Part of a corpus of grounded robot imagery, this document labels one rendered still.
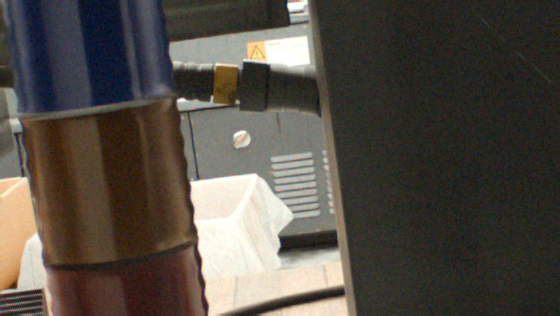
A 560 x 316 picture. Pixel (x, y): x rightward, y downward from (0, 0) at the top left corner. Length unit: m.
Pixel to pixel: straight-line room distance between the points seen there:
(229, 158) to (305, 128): 0.33
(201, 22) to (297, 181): 4.56
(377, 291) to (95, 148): 0.24
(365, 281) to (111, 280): 0.22
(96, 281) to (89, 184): 0.02
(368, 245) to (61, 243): 0.22
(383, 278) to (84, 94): 0.24
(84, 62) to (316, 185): 4.79
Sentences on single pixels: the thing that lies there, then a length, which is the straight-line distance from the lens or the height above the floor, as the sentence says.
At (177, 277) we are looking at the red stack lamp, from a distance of 0.29.
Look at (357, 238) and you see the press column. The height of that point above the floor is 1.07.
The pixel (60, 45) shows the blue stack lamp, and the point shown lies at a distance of 0.28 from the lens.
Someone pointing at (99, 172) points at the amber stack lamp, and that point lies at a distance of 0.28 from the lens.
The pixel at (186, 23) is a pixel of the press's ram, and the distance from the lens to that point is 0.50.
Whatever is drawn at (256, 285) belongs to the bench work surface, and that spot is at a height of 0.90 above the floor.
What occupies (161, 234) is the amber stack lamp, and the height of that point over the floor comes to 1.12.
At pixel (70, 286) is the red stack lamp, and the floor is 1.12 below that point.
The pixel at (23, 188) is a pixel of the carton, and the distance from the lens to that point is 3.29.
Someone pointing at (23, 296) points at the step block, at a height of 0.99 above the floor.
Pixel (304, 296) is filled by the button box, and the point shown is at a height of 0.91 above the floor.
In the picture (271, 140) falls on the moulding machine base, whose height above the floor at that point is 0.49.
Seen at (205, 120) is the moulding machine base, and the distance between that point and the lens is 5.05.
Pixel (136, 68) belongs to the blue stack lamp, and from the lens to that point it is 0.28.
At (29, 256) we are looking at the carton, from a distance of 2.88.
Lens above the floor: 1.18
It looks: 9 degrees down
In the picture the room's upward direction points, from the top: 8 degrees counter-clockwise
